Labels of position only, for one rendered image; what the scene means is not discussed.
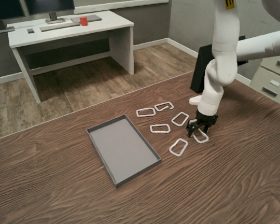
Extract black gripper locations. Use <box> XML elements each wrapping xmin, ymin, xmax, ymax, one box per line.
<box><xmin>186</xmin><ymin>108</ymin><xmax>218</xmax><ymax>137</ymax></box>

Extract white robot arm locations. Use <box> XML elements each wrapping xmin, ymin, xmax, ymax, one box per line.
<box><xmin>189</xmin><ymin>0</ymin><xmax>280</xmax><ymax>116</ymax></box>

